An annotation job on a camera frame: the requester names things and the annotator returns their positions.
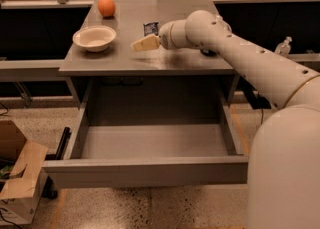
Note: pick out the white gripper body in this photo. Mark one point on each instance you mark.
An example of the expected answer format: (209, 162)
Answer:
(164, 38)

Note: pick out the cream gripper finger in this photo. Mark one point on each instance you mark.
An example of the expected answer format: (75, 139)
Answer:
(149, 42)

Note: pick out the blue rxbar wrapper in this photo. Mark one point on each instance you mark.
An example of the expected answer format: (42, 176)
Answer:
(151, 28)

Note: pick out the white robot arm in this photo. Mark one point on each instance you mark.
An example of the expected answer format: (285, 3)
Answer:
(284, 162)

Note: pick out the open grey top drawer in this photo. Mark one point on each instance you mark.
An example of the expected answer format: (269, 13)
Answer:
(151, 132)

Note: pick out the blue soda can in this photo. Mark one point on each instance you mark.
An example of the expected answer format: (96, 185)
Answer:
(208, 53)

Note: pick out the grey cabinet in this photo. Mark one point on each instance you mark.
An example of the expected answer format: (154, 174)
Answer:
(125, 54)

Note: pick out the white paper bowl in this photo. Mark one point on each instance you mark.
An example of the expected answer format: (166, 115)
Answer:
(94, 38)

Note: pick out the orange fruit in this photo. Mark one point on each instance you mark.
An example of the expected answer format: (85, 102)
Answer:
(106, 8)

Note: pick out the clear sanitizer bottle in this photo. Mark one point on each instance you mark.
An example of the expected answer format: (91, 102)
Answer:
(284, 47)

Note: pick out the cardboard box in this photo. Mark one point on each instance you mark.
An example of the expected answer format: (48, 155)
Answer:
(21, 192)

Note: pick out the grey metal rail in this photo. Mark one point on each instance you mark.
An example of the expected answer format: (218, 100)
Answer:
(30, 70)

